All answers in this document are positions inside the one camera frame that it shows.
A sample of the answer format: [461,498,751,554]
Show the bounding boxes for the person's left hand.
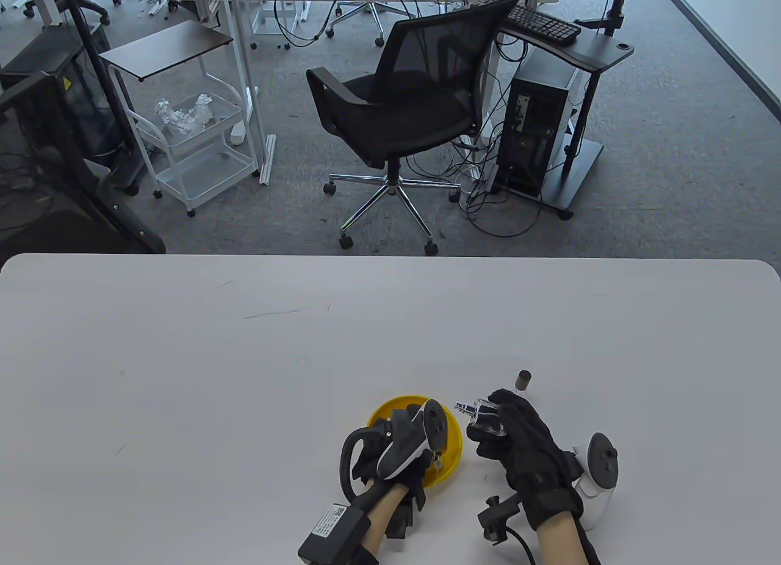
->
[353,405,433,512]

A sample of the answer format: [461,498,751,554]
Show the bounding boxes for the person's right hand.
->
[467,388,585,532]

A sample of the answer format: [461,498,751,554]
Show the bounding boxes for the person's left forearm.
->
[360,486,408,556]

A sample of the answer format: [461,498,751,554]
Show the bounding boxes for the black forearm box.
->
[298,502,372,565]

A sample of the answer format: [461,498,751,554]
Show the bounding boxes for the person's right forearm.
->
[534,510,602,565]

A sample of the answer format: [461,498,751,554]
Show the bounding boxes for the black and white controller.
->
[572,432,622,532]
[339,398,450,506]

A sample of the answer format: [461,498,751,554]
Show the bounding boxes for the yellow bowl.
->
[366,396,464,488]

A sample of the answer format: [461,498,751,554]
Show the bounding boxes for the black computer tower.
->
[496,48,579,200]

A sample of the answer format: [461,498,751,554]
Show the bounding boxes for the aluminium profile bar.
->
[259,134,277,185]

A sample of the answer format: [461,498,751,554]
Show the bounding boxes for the black mesh office chair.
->
[306,0,524,256]

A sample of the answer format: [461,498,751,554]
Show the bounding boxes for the white rolling cart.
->
[125,74,262,218]

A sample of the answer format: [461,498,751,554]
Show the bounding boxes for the black computer cart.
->
[488,21,635,220]

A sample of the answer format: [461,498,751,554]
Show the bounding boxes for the black keyboard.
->
[504,4,582,47]

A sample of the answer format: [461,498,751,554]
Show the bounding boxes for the crumpled clear plastic wrap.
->
[155,93,215,134]

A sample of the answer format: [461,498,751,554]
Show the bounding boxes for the office chair with white base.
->
[325,1,386,47]

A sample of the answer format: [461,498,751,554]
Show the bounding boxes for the dark brown side table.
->
[99,20,235,83]

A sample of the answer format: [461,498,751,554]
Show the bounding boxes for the black stand pole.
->
[55,0,142,195]

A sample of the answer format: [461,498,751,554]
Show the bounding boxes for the black swivel chair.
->
[23,0,112,27]

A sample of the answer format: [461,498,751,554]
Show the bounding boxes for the white desk leg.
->
[27,0,63,27]

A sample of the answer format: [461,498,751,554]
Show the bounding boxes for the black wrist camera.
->
[477,495,524,545]
[384,498,416,540]

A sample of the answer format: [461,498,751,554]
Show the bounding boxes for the tangle of black cables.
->
[448,117,545,239]

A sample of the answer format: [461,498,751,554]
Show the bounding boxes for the black machine enclosure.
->
[0,37,167,256]

